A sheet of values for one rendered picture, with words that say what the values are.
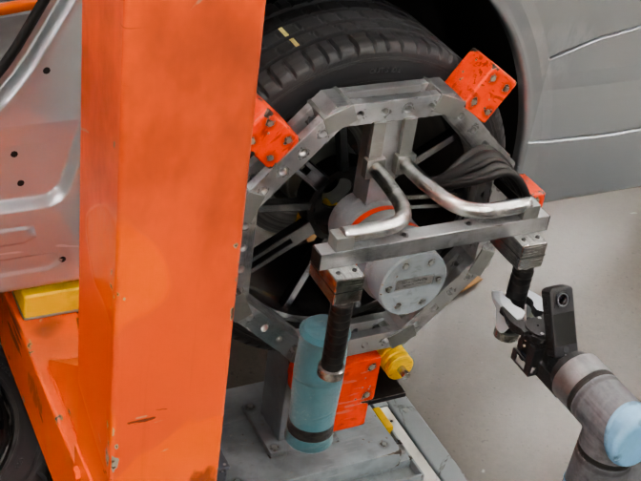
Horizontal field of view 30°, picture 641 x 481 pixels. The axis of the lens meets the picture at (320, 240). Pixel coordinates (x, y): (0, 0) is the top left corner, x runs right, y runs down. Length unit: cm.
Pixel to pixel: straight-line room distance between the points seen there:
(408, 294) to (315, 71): 40
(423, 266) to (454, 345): 131
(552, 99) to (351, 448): 84
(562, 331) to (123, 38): 96
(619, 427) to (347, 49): 73
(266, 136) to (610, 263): 207
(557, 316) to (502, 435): 113
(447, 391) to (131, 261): 180
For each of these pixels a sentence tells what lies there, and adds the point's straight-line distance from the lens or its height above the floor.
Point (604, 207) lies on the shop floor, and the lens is 407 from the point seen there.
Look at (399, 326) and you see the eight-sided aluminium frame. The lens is 228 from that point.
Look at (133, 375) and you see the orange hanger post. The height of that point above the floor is 99.
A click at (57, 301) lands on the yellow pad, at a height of 71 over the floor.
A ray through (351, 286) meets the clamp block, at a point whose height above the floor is 93.
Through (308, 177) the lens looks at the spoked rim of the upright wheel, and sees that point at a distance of 209.
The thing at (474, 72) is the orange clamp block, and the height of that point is 114.
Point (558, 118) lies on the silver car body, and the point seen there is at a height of 95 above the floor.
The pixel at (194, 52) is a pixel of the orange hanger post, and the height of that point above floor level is 143.
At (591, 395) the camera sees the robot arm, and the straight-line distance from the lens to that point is 188.
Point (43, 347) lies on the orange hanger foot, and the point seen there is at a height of 68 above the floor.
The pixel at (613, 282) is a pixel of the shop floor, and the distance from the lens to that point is 371.
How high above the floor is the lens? 200
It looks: 34 degrees down
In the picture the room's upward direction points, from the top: 8 degrees clockwise
